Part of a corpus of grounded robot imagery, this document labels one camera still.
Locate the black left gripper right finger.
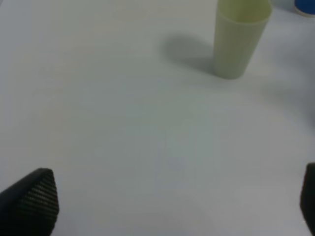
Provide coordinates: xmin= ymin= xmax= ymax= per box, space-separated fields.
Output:
xmin=300 ymin=163 xmax=315 ymax=236

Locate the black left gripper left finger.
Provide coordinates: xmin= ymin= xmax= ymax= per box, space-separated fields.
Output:
xmin=0 ymin=168 xmax=60 ymax=236

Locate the light green plastic cup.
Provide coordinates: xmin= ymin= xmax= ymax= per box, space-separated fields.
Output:
xmin=213 ymin=0 xmax=272 ymax=79

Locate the blue sleeved paper cup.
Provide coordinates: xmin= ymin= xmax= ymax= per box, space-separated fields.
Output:
xmin=294 ymin=0 xmax=315 ymax=16

